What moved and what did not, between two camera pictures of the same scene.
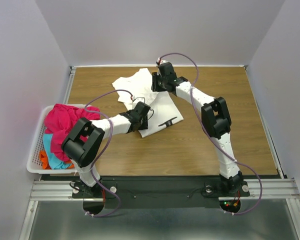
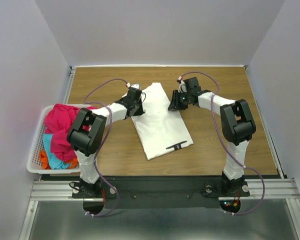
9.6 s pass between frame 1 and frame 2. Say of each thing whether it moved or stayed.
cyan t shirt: stayed
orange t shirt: stayed
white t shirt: moved
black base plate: stayed
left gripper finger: moved
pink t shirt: stayed
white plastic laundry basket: stayed
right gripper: moved
